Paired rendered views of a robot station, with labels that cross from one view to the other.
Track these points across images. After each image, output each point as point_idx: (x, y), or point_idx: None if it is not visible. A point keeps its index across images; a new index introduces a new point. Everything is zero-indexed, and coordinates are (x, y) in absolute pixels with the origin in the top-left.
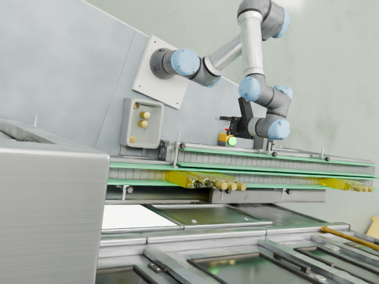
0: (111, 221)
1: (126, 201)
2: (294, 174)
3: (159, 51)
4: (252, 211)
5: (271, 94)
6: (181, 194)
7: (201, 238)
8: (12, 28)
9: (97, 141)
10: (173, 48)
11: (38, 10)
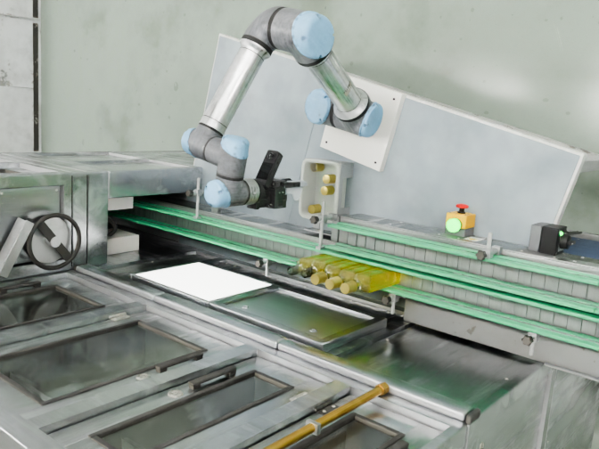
0: (184, 281)
1: (311, 286)
2: (562, 311)
3: None
4: (437, 348)
5: (201, 148)
6: None
7: (197, 317)
8: None
9: (292, 209)
10: (367, 85)
11: None
